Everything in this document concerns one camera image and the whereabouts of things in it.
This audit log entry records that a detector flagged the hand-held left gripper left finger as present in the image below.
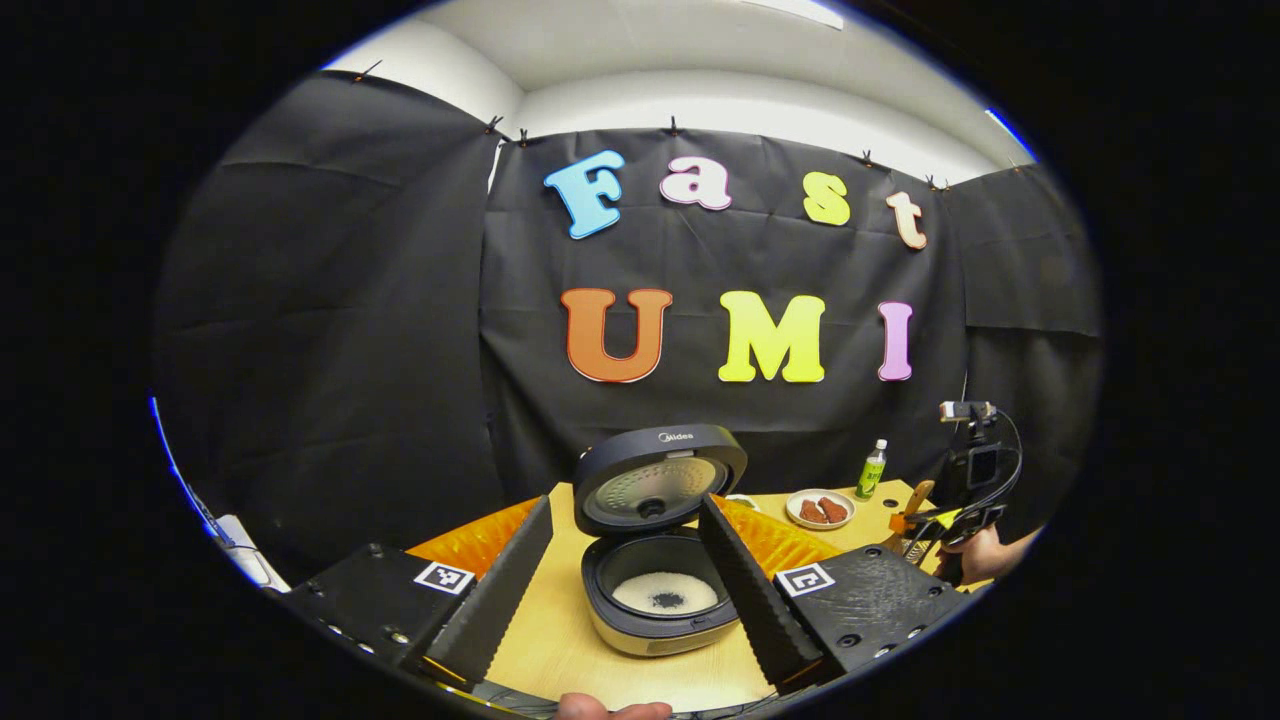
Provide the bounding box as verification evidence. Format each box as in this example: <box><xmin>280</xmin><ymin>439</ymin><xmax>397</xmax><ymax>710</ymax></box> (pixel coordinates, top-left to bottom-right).
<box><xmin>280</xmin><ymin>494</ymin><xmax>555</xmax><ymax>691</ymax></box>

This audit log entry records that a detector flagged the white side desk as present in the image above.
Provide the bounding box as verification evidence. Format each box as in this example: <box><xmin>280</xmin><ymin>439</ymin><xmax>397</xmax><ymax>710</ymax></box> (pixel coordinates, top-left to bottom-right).
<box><xmin>188</xmin><ymin>487</ymin><xmax>291</xmax><ymax>595</ymax></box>

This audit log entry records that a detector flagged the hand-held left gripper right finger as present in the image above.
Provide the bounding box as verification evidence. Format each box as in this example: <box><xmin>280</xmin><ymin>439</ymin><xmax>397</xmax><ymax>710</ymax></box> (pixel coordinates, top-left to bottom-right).
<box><xmin>697</xmin><ymin>493</ymin><xmax>969</xmax><ymax>696</ymax></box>

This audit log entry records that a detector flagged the black backdrop cloth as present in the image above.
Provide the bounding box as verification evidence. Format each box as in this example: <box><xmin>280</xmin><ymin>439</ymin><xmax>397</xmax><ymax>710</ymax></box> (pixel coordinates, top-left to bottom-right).
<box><xmin>155</xmin><ymin>70</ymin><xmax>1106</xmax><ymax>586</ymax></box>

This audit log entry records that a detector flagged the green drink bottle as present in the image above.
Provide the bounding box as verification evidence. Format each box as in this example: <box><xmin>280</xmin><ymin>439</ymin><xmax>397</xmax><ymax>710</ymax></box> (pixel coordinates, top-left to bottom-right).
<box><xmin>855</xmin><ymin>439</ymin><xmax>889</xmax><ymax>501</ymax></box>

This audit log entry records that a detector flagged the dark grey rice cooker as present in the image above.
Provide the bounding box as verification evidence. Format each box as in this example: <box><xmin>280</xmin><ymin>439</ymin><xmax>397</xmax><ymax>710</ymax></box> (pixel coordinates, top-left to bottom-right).
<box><xmin>572</xmin><ymin>424</ymin><xmax>749</xmax><ymax>658</ymax></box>

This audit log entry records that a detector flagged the long ceiling light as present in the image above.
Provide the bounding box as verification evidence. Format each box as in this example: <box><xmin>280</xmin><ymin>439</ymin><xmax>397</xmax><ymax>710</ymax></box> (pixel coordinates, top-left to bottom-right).
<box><xmin>740</xmin><ymin>0</ymin><xmax>846</xmax><ymax>31</ymax></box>

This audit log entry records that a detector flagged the white round plate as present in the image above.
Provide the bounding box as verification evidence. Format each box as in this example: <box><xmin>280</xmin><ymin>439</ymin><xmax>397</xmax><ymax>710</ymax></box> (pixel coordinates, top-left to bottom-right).
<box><xmin>785</xmin><ymin>488</ymin><xmax>857</xmax><ymax>531</ymax></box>

